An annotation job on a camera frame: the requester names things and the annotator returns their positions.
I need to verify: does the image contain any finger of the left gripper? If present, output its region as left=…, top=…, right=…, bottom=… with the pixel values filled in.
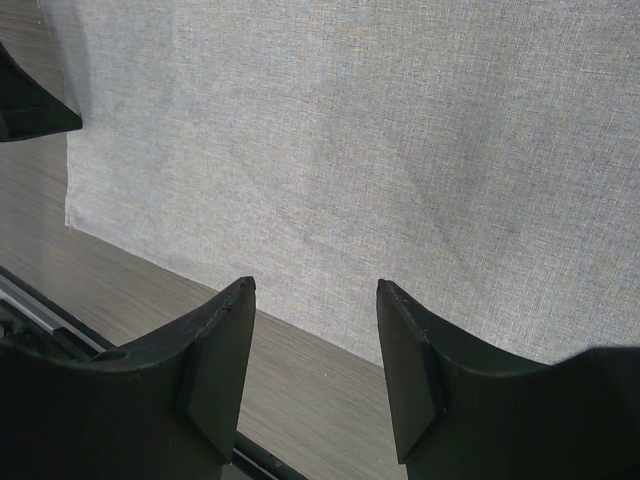
left=0, top=45, right=83, bottom=142

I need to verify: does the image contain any grey cloth napkin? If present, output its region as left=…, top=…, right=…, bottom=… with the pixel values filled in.
left=41, top=1, right=639, bottom=362

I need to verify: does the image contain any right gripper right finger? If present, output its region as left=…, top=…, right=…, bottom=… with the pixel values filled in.
left=376, top=280, right=639, bottom=479

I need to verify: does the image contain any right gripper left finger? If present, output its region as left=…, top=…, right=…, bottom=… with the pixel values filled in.
left=0, top=275, right=257, bottom=480

